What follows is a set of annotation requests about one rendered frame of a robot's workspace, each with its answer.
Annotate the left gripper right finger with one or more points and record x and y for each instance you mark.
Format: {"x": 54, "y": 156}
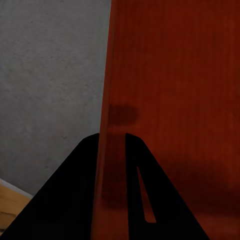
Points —
{"x": 174, "y": 220}

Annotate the door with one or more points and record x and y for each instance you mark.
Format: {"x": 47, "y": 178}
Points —
{"x": 12, "y": 204}

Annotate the storage box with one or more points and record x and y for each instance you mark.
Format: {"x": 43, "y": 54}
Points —
{"x": 172, "y": 78}

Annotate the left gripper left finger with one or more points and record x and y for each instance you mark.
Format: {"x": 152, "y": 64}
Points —
{"x": 62, "y": 209}

